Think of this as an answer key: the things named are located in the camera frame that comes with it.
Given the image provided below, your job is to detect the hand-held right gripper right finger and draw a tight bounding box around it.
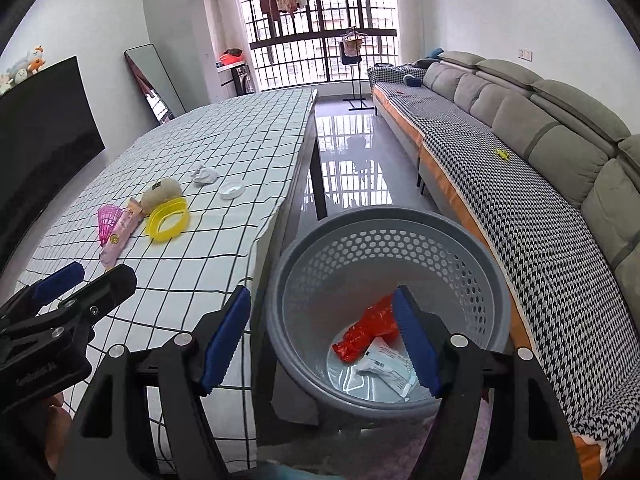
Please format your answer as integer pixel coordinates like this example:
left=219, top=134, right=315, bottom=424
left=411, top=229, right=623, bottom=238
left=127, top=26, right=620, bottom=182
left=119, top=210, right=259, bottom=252
left=391, top=285, right=584, bottom=480

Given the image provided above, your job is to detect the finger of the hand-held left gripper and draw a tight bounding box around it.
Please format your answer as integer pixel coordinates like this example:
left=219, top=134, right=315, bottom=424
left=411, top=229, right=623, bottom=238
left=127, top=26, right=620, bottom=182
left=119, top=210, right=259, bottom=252
left=50, top=264, right=138, bottom=345
left=0, top=261, right=86, bottom=333

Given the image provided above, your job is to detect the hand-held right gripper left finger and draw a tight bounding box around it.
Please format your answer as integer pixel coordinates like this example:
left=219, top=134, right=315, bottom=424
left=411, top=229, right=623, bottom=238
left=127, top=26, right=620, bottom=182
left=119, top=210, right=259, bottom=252
left=57, top=285, right=253, bottom=480

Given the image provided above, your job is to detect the pink snack wrapper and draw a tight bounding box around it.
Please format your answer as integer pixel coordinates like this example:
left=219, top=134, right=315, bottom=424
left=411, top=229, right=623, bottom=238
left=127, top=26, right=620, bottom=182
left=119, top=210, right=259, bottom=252
left=98, top=199, right=148, bottom=268

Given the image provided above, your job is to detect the pink plastic shuttlecock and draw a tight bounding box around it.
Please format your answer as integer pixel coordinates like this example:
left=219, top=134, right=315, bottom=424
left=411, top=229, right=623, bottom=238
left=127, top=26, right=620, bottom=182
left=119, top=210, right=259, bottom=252
left=97, top=204, right=126, bottom=247

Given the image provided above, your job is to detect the yellow plastic ring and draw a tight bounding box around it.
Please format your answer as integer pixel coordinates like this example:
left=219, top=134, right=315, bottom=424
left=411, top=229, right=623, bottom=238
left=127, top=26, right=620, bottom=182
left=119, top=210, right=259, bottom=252
left=145, top=197, right=192, bottom=243

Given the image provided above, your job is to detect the grey perforated plastic basket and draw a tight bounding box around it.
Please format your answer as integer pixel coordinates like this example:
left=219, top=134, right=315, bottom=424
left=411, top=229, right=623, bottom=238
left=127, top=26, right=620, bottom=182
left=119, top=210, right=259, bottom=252
left=265, top=207, right=513, bottom=422

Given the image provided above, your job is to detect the person's left hand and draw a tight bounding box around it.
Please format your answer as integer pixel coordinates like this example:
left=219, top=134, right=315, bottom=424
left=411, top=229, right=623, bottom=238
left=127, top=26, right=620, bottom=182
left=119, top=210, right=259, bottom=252
left=42, top=392, right=73, bottom=441

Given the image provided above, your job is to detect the white labelled packet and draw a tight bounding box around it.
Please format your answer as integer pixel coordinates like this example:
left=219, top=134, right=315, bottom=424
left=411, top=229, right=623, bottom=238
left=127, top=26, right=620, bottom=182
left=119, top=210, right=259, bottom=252
left=355, top=337, right=421, bottom=401

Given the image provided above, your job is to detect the red plastic bag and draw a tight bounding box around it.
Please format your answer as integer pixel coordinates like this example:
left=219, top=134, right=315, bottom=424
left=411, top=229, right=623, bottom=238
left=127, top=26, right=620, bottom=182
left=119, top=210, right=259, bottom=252
left=332, top=294, right=403, bottom=363

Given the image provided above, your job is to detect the black television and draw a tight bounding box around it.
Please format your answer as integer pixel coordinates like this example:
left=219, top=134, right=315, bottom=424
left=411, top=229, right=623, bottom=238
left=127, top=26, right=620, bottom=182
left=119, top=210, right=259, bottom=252
left=0, top=55, right=106, bottom=261

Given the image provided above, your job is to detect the white crumpled tissue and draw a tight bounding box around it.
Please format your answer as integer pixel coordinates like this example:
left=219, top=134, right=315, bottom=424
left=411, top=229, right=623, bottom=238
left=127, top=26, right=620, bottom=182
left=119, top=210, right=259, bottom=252
left=190, top=164, right=220, bottom=188

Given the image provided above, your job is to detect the grey sofa with patterned cover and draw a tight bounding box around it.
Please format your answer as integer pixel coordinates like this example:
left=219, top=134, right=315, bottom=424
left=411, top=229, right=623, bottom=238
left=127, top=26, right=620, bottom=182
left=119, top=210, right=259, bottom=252
left=369, top=63, right=640, bottom=453

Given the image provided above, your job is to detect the white checked tablecloth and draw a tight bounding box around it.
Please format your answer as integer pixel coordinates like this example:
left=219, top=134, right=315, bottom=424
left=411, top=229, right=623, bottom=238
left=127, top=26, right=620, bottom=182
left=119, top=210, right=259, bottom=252
left=15, top=87, right=321, bottom=478

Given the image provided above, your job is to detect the leaning floor mirror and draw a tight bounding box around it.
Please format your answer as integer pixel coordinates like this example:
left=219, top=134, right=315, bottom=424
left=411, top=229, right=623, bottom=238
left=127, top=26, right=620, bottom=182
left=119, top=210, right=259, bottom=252
left=124, top=44, right=187, bottom=126

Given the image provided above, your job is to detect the orange white plush toy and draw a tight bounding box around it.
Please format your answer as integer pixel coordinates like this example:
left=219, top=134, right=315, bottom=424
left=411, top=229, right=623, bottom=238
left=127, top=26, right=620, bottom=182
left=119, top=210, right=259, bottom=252
left=25, top=45, right=47, bottom=75

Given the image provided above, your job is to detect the black clothes stand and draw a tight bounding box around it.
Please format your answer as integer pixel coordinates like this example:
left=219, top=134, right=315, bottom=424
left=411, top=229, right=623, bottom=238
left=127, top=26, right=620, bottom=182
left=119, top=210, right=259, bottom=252
left=335, top=27, right=376, bottom=111

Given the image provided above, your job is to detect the garment on hanger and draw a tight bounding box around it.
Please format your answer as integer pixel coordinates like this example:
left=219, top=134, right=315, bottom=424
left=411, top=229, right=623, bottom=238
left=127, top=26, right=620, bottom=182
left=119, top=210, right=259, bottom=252
left=340, top=39, right=363, bottom=66

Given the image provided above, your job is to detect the black window grille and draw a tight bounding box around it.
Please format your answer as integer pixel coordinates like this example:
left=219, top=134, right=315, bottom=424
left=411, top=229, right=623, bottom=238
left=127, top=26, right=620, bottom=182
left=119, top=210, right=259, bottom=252
left=237, top=0, right=398, bottom=93

